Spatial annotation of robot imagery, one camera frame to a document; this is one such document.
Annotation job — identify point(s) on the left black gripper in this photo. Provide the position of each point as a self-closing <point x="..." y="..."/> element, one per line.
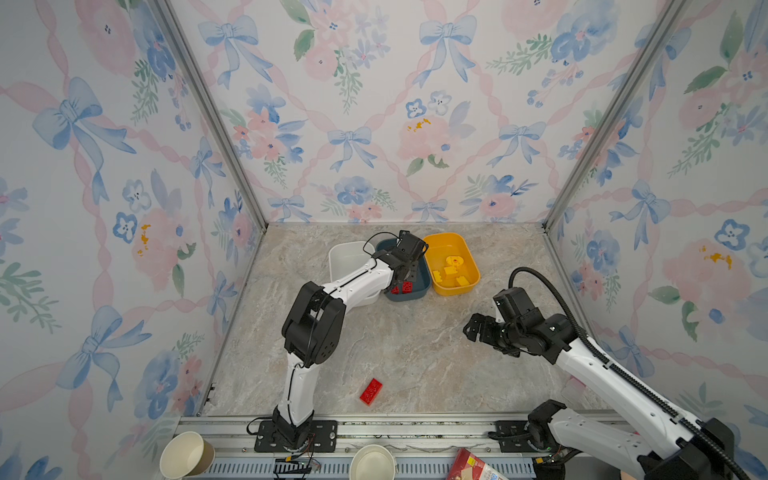
<point x="413" y="274"/>

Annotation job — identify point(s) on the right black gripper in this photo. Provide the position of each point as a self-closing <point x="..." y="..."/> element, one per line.
<point x="485" y="335"/>

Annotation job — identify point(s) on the dark teal plastic container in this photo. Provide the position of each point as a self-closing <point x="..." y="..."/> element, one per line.
<point x="421" y="282"/>

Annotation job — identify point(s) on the yellow lego duck piece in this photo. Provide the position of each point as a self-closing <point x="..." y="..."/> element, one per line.
<point x="454" y="261"/>

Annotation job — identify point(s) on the yellow plastic container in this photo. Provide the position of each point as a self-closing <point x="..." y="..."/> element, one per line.
<point x="441" y="246"/>

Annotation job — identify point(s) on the white plastic container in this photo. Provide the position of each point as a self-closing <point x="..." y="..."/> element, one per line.
<point x="348" y="258"/>

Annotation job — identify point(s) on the long red lego brick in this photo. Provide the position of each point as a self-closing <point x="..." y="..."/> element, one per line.
<point x="371" y="392"/>

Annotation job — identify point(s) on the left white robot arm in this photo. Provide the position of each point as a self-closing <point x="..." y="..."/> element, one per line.
<point x="313" y="327"/>

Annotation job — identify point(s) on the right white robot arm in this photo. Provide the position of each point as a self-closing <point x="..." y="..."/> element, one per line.
<point x="667" y="442"/>

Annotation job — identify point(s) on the red snack packet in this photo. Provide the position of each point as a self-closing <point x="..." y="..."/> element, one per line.
<point x="467" y="466"/>

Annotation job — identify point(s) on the brown paper cup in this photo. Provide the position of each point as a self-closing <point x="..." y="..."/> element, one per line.
<point x="187" y="454"/>

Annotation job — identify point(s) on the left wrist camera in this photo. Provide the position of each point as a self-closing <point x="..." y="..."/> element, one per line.
<point x="410" y="246"/>

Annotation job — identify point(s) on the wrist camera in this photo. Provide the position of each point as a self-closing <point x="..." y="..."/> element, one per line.
<point x="514" y="306"/>
<point x="410" y="246"/>

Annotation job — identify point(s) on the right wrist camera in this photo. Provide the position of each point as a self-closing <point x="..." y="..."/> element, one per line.
<point x="514" y="306"/>

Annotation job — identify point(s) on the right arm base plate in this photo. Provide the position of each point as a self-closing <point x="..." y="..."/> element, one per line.
<point x="522" y="436"/>

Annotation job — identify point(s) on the aluminium front rail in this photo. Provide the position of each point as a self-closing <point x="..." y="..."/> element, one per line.
<point x="403" y="434"/>

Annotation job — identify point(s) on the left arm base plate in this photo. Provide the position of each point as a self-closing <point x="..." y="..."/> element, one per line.
<point x="313" y="436"/>

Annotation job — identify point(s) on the aluminium corner post left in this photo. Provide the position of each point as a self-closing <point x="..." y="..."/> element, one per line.
<point x="178" y="43"/>

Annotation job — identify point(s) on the aluminium corner post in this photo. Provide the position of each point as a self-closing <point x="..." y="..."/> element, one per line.
<point x="658" y="36"/>
<point x="178" y="43"/>

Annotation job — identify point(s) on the aluminium corner post right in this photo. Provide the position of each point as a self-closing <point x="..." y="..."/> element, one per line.
<point x="658" y="36"/>

